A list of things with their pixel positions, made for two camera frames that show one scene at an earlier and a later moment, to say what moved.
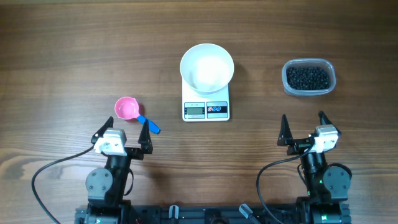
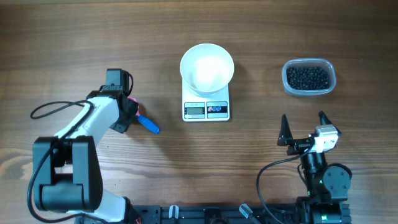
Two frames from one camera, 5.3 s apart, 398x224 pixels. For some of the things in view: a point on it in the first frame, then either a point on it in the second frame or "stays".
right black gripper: [298, 145] stays
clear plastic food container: [308, 76] stays
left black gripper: [136, 153] -> [120, 127]
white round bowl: [207, 68] stays
